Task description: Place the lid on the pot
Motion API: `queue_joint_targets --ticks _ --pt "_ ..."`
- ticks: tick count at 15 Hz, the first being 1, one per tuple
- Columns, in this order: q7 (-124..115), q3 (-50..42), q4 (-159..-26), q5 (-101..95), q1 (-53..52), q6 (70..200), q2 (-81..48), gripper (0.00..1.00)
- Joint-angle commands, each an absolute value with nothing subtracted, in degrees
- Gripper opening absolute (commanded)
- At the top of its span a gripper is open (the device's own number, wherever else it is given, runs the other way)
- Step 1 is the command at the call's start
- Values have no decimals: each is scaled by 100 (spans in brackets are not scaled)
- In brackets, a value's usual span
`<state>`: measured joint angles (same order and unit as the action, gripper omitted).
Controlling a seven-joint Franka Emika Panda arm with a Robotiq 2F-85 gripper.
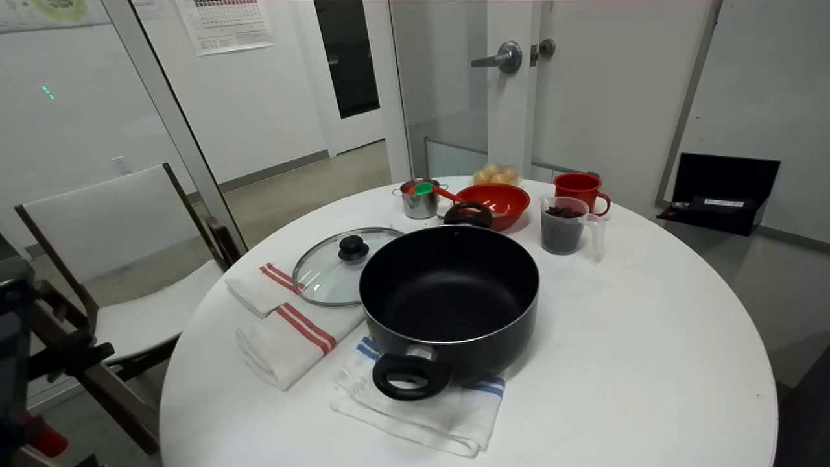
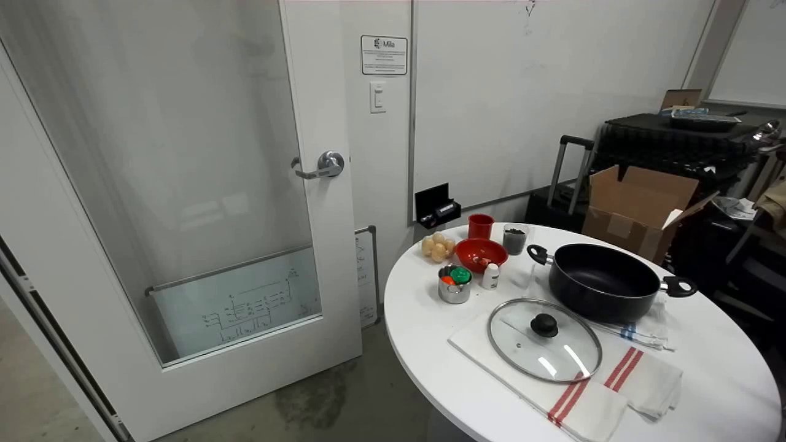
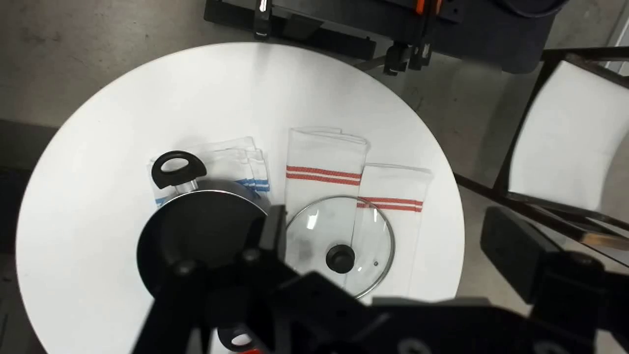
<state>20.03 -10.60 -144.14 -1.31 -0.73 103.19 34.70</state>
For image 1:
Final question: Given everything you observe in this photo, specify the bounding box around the camera on tripod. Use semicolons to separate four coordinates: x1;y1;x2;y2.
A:
0;233;116;467

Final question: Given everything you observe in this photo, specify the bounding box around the red striped white towel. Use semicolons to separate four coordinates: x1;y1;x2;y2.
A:
224;261;366;392

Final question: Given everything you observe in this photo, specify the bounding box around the white wooden chair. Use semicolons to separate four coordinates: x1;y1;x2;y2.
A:
14;162;242;455

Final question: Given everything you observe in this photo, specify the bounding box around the black cooking pot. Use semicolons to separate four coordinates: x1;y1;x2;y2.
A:
359;202;541;401

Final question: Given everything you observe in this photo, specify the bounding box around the glass pot lid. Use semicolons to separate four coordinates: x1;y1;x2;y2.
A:
292;226;406;307

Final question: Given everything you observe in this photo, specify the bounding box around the blue striped white towel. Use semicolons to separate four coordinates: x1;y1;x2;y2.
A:
330;335;506;459

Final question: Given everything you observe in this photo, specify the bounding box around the silver door handle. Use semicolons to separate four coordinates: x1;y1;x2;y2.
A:
471;41;523;75

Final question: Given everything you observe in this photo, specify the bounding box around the clear measuring cup with beans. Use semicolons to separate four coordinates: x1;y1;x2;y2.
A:
540;196;606;261

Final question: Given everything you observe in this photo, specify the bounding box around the green measuring spoon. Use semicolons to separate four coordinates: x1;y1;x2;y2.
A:
413;182;464;203

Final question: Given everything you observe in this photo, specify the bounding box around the door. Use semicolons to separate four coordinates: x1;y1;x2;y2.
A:
389;0;722;216

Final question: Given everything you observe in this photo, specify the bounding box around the red mug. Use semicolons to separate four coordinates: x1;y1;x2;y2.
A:
553;173;612;218

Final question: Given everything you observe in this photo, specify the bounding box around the silver door lock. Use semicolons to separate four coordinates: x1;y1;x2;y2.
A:
530;38;557;67

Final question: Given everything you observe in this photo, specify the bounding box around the small steel pot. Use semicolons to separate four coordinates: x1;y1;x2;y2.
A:
392;178;449;220

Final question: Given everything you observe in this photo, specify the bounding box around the wall calendar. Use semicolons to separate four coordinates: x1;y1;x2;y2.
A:
175;0;275;56

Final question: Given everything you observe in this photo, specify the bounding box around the red bowl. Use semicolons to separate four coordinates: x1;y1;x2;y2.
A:
453;183;531;232

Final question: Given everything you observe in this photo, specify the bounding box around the wall poster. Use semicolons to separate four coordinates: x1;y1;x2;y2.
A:
0;0;112;34

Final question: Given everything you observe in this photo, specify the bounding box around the open black case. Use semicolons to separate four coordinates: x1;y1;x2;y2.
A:
656;152;781;237

